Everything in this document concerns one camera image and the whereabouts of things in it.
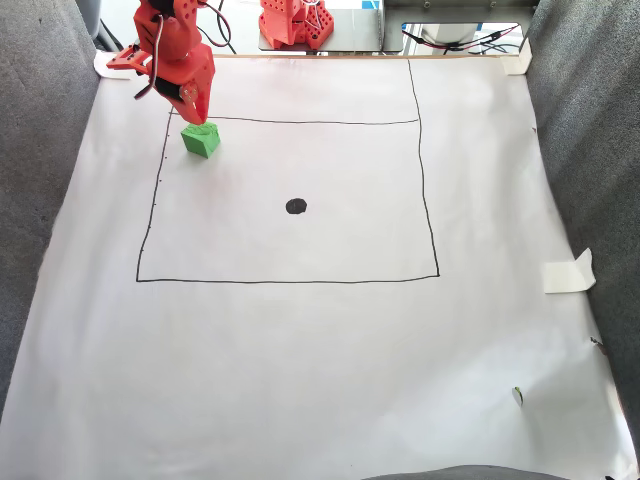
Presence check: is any red and black wire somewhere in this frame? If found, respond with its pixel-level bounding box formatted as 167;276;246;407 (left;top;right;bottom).
402;25;517;54

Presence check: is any red white black servo cable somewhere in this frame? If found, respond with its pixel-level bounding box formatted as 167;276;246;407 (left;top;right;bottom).
133;13;165;101
196;17;224;50

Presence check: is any white cylinder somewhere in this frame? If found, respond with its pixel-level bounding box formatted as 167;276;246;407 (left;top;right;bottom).
419;23;476;46

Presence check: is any green foam block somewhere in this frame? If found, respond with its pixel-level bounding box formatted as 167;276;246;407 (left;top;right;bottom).
179;121;222;160

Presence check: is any grey metal frame with window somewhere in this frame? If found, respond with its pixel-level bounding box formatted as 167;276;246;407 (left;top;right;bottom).
382;0;539;55

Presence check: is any orange camera mount with camera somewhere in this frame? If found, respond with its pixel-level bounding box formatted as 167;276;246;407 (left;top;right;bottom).
105;43;154;77

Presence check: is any grey fabric cushion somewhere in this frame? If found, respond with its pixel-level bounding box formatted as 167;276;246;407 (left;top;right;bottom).
0;0;101;421
524;0;640;451

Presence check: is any white paper sheet with lines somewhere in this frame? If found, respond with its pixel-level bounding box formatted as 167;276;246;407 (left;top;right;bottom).
0;52;640;480

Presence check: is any black camera cable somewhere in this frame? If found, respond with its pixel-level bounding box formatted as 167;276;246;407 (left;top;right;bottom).
214;0;239;54

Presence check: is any white tape piece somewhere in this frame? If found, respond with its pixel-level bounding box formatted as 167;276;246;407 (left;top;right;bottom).
499;37;533;76
542;247;598;295
93;49;134;81

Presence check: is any grey bin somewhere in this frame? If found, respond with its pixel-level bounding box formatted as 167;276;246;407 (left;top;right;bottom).
74;0;104;41

